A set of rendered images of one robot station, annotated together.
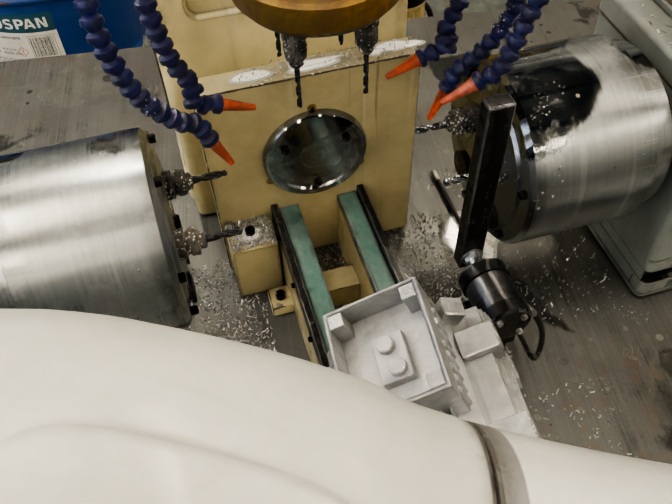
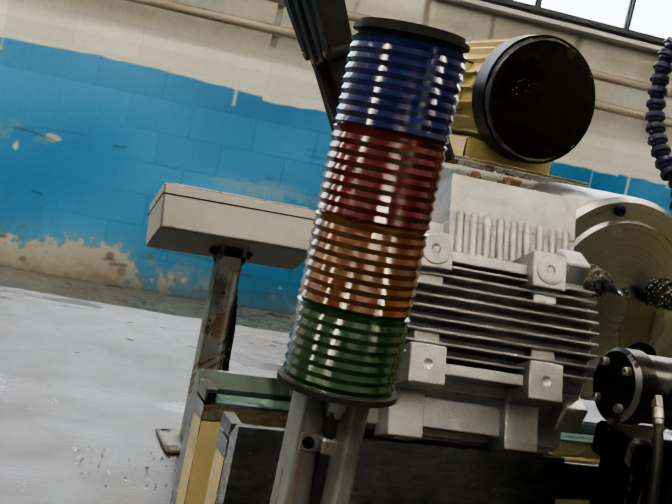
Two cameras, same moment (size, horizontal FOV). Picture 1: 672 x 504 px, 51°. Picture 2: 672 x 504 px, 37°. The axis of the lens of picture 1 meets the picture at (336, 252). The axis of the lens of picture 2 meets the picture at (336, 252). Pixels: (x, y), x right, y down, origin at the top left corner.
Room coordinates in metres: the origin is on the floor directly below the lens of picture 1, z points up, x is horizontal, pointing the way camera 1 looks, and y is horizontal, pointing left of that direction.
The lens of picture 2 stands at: (0.11, -0.94, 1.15)
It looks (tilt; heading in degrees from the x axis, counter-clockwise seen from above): 6 degrees down; 84
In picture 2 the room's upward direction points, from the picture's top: 12 degrees clockwise
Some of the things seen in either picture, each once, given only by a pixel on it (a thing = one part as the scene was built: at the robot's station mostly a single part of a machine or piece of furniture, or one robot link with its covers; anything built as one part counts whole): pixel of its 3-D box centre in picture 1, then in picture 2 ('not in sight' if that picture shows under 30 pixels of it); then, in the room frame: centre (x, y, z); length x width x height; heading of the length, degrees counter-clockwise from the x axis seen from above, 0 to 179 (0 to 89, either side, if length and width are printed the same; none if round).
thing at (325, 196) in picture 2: not in sight; (381, 177); (0.18, -0.43, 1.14); 0.06 x 0.06 x 0.04
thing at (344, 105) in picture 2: not in sight; (400, 89); (0.18, -0.43, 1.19); 0.06 x 0.06 x 0.04
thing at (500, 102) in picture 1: (481, 191); not in sight; (0.53, -0.16, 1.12); 0.04 x 0.03 x 0.26; 15
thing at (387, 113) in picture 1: (306, 147); not in sight; (0.77, 0.04, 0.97); 0.30 x 0.11 x 0.34; 105
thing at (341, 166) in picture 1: (316, 155); not in sight; (0.71, 0.02, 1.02); 0.15 x 0.02 x 0.15; 105
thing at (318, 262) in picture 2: not in sight; (363, 262); (0.18, -0.43, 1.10); 0.06 x 0.06 x 0.04
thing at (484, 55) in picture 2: not in sight; (457, 167); (0.43, 0.61, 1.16); 0.33 x 0.26 x 0.42; 105
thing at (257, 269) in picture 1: (254, 254); not in sight; (0.66, 0.12, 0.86); 0.07 x 0.06 x 0.12; 105
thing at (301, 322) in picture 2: not in sight; (345, 346); (0.18, -0.43, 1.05); 0.06 x 0.06 x 0.04
